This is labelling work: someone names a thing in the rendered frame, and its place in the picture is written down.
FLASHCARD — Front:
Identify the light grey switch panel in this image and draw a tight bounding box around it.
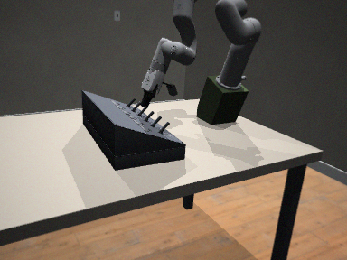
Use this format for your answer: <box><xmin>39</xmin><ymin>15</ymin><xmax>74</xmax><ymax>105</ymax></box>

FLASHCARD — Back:
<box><xmin>81</xmin><ymin>90</ymin><xmax>186</xmax><ymax>171</ymax></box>

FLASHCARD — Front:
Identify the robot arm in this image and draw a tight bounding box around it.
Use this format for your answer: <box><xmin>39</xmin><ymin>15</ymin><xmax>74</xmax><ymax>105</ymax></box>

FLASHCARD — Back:
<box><xmin>150</xmin><ymin>0</ymin><xmax>261</xmax><ymax>90</ymax></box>

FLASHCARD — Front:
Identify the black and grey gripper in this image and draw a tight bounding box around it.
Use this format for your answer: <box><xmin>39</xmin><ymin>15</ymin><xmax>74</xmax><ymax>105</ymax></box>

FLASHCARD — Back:
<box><xmin>140</xmin><ymin>67</ymin><xmax>166</xmax><ymax>107</ymax></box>

